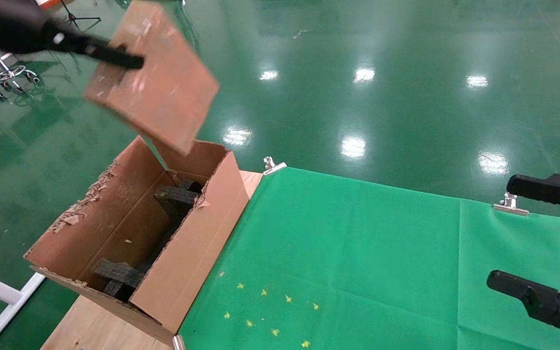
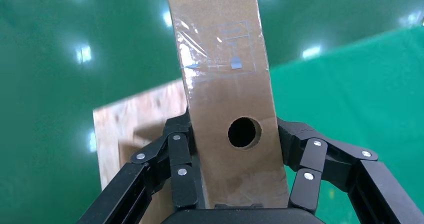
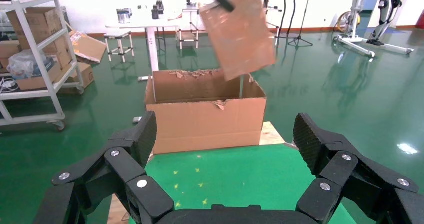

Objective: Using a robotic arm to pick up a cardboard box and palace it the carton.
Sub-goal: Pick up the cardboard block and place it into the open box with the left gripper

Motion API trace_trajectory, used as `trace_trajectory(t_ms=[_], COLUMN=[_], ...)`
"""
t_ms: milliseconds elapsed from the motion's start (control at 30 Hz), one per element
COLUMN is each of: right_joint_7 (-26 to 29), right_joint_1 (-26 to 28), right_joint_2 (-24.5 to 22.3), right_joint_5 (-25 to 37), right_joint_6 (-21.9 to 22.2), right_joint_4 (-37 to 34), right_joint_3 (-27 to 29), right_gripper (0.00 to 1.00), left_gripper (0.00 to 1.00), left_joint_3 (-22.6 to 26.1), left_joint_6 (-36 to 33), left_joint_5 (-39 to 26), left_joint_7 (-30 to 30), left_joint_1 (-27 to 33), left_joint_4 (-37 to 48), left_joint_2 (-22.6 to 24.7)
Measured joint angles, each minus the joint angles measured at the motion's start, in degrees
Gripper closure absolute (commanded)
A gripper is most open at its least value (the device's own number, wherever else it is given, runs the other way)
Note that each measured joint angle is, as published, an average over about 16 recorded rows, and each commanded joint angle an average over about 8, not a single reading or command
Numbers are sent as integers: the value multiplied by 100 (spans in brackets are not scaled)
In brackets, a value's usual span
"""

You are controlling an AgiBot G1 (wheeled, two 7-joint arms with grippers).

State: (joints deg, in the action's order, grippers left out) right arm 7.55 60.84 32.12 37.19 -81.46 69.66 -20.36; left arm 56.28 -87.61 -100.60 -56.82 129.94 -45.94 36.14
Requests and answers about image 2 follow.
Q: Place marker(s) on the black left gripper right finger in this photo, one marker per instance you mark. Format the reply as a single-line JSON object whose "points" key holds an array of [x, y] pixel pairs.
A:
{"points": [[314, 156]]}

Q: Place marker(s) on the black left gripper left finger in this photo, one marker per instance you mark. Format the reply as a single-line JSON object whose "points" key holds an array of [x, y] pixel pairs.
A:
{"points": [[179, 156]]}

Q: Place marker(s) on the small cardboard box with hole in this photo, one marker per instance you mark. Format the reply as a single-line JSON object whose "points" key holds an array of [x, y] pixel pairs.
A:
{"points": [[225, 93]]}

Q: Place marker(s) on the wooden board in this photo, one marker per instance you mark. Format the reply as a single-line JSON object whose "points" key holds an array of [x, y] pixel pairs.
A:
{"points": [[132, 116]]}

